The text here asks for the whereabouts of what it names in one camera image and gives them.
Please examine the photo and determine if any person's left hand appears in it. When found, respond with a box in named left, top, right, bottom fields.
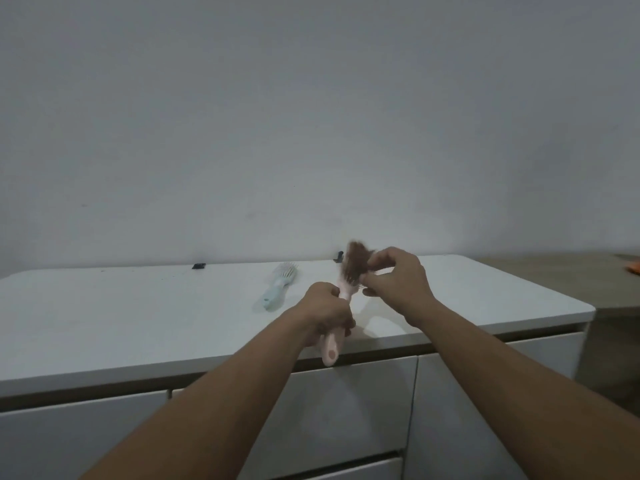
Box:
left=295, top=282, right=357, bottom=347

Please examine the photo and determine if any person's right hand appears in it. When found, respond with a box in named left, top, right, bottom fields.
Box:
left=360, top=247, right=442, bottom=329

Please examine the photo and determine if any clump of brown hair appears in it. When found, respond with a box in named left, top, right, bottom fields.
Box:
left=344, top=240, right=377, bottom=285

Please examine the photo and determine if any pink hairbrush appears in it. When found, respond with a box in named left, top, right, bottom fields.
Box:
left=320, top=262, right=372, bottom=368

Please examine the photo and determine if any person's right forearm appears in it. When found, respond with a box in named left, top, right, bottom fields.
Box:
left=406, top=300, right=640, bottom=480

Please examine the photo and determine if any person's left forearm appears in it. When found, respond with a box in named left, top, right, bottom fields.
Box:
left=79, top=306, right=321, bottom=480

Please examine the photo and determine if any light blue hairbrush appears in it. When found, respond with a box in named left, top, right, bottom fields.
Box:
left=259, top=263, right=300, bottom=312

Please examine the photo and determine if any white drawer front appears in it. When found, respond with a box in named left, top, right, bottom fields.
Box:
left=402, top=332, right=587, bottom=480
left=0, top=390, right=171, bottom=480
left=171, top=356, right=419, bottom=480

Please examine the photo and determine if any white cabinet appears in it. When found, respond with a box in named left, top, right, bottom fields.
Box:
left=0, top=254, right=597, bottom=480

